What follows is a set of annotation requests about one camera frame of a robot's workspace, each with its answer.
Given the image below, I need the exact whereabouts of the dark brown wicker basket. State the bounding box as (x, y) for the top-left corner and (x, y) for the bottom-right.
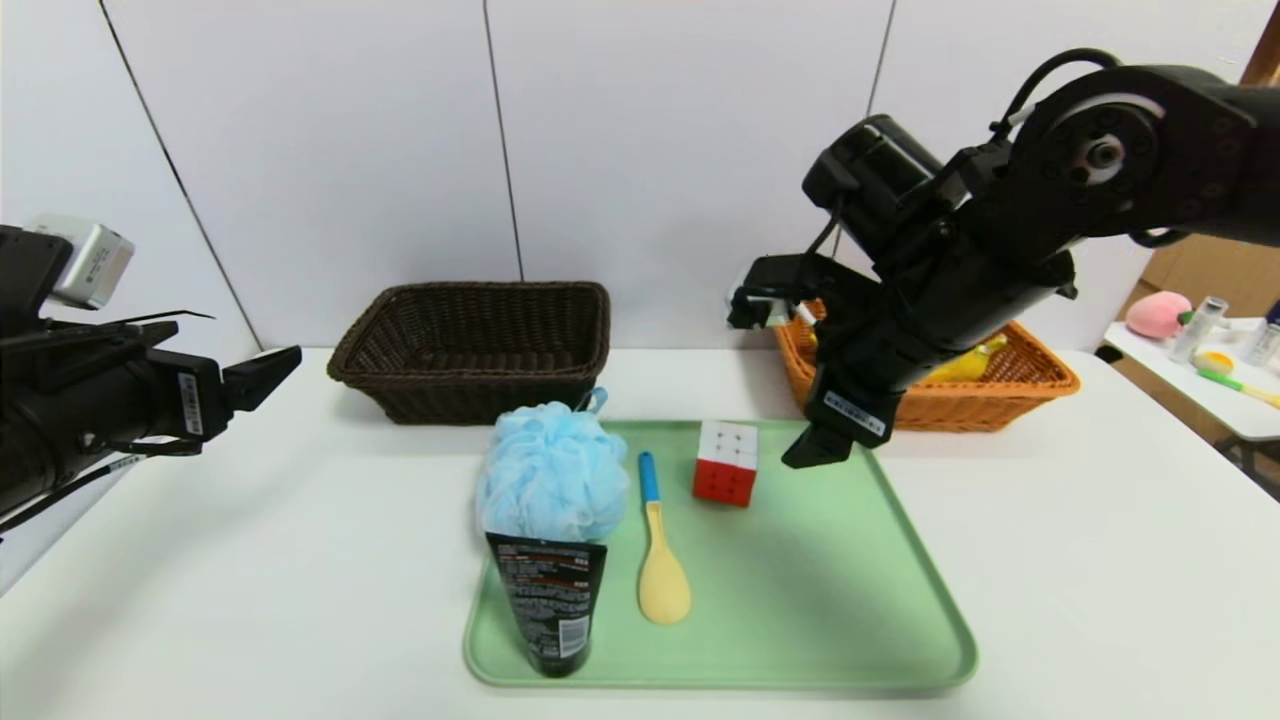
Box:
(326, 281), (612, 426)

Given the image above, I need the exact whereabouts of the yellow spoon with blue handle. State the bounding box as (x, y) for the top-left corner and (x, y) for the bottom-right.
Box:
(637, 452), (692, 626)

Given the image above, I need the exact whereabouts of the light blue mesh loofah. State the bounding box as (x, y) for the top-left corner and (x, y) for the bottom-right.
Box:
(475, 388), (629, 542)

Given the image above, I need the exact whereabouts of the wooden cabinet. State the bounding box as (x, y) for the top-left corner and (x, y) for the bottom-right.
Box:
(1140, 0), (1280, 321)

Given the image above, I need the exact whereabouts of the light green plastic tray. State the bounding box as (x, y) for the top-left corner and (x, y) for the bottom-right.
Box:
(462, 419), (979, 691)

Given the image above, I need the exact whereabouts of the white side table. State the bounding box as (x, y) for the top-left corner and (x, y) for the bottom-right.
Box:
(1100, 318), (1280, 501)

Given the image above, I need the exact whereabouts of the green handled stick toy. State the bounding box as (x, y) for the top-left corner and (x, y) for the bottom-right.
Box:
(1196, 368), (1280, 409)

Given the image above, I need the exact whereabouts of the clear bottle with blue cap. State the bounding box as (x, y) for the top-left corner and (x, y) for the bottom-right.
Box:
(1243, 300), (1280, 368)

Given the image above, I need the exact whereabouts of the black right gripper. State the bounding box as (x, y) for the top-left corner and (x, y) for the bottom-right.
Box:
(781, 252), (1077, 470)

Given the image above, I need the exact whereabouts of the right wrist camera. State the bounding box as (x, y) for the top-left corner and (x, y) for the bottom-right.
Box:
(726, 254), (831, 331)

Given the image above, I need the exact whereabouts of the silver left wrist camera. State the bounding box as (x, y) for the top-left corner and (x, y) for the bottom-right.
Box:
(28, 214), (136, 311)

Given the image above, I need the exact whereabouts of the yellow banana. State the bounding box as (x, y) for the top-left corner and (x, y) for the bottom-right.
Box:
(925, 335), (1009, 384)

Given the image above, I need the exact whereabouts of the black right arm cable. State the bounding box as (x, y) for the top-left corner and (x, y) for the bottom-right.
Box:
(993, 47), (1123, 139)

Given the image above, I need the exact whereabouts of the black cosmetic tube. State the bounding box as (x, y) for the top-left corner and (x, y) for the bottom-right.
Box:
(484, 530), (608, 678)

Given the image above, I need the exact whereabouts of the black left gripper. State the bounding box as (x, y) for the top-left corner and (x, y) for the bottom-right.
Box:
(42, 345), (303, 478)

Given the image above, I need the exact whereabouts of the orange wicker basket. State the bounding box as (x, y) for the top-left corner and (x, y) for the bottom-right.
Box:
(775, 298), (1081, 433)

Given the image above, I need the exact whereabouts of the pink plush peach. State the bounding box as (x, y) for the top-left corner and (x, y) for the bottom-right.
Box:
(1126, 291), (1193, 340)

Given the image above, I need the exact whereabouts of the clear bottle with grey cap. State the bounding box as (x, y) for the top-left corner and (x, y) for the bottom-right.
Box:
(1168, 297), (1228, 364)

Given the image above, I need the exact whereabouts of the red white puzzle cube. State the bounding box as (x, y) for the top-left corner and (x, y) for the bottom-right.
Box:
(692, 420), (759, 508)

